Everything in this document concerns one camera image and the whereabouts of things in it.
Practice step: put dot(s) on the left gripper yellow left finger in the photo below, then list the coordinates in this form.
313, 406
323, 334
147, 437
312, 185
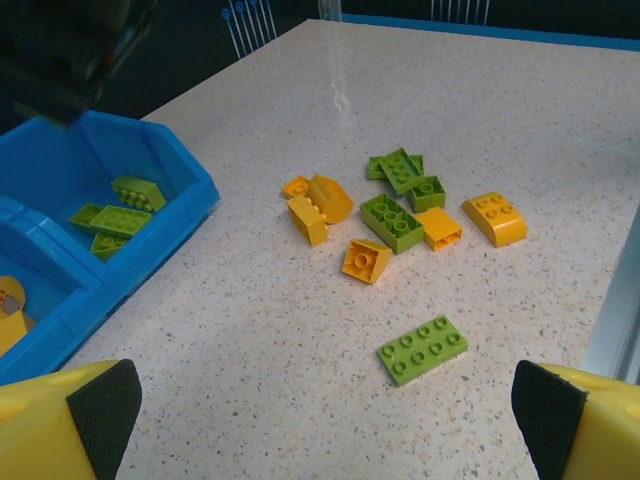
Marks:
45, 425

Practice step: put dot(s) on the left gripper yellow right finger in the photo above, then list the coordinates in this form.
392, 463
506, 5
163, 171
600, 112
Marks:
595, 430

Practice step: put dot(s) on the green lego plate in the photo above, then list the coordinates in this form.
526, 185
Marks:
424, 350

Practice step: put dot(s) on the orange curved lego brick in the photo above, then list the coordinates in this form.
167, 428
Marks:
495, 218
332, 200

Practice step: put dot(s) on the blue two-compartment plastic bin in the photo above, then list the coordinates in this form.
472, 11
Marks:
165, 150

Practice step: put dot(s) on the small green lego brick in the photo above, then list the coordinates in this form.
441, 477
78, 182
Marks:
426, 192

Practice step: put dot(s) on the blue table border strip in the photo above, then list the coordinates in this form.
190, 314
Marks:
500, 32

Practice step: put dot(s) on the aluminium front rail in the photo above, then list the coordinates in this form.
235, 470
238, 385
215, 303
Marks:
617, 300

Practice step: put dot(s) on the aluminium frame post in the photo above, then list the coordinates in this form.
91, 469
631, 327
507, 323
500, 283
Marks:
330, 9

